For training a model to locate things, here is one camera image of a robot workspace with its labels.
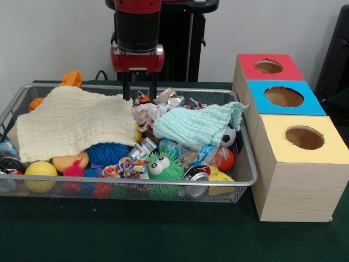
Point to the black stand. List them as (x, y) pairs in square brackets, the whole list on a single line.
[(336, 49)]

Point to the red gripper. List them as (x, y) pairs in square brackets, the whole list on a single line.
[(136, 61)]

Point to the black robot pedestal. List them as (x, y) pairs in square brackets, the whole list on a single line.
[(185, 49)]

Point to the yellow cheese wedge toy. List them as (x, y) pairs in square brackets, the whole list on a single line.
[(219, 177)]

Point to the wooden box with three holes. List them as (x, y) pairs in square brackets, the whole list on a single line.
[(300, 191)]

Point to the yellow ball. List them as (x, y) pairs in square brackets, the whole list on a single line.
[(41, 169)]

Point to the silver toy car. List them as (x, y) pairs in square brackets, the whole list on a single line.
[(141, 148)]

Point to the light blue muslin cloth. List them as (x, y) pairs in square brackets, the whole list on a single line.
[(191, 125)]

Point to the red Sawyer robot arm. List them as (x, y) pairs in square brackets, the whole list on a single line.
[(136, 30)]

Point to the cream muslin cloth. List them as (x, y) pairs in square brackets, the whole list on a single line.
[(73, 125)]

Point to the green spiky toy with eyes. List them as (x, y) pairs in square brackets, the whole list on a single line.
[(165, 172)]

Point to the orange plastic toy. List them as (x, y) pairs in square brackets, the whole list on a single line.
[(71, 78)]

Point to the small orange tiger toy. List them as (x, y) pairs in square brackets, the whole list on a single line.
[(143, 100)]

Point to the small orange basketball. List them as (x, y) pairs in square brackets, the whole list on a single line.
[(35, 104)]

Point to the blue spiky ball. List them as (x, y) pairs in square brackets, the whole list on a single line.
[(109, 152)]

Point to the dark green side tablecloth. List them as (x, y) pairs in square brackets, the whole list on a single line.
[(339, 98)]

